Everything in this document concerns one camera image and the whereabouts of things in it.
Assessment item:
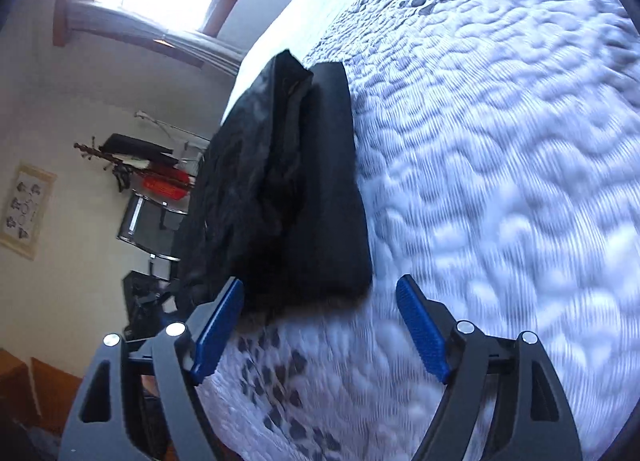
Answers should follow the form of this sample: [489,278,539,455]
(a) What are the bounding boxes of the black pants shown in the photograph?
[174,52,372,316]

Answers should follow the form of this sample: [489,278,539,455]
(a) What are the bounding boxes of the black metal chair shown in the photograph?
[117,192,186,262]

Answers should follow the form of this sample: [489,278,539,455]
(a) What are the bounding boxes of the red garment on rack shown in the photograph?
[141,163,192,201]

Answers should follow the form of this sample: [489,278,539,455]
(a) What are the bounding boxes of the wooden coat rack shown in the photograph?
[74,133,194,192]

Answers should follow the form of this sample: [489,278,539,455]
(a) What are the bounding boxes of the white quilted bed cover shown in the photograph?
[200,0,639,460]

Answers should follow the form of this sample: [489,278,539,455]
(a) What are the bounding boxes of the grey window curtain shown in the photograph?
[66,0,245,77]

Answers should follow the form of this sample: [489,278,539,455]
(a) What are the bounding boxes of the framed wall picture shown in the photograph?
[1,162,56,261]

